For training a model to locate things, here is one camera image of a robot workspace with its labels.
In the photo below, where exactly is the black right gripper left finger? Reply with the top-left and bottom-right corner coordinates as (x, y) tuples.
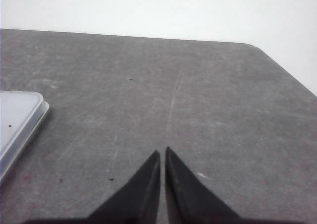
(88, 151), (160, 224)

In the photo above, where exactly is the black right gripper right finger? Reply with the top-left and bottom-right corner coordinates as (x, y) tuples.
(165, 147), (242, 224)

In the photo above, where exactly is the silver digital kitchen scale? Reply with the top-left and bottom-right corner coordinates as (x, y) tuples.
(0, 90), (50, 182)

